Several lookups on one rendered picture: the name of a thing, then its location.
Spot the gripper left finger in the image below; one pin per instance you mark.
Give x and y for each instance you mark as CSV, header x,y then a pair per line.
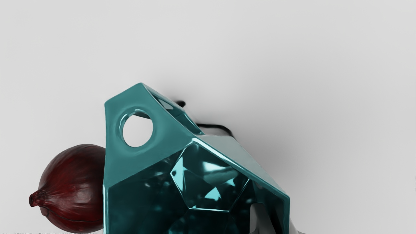
x,y
258,221

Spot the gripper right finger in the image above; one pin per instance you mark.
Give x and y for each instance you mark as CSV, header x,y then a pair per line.
x,y
293,229

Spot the teal faceted mug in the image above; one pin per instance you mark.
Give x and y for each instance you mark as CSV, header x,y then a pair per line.
x,y
169,143

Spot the red onion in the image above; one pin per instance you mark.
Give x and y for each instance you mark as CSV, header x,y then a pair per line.
x,y
71,188

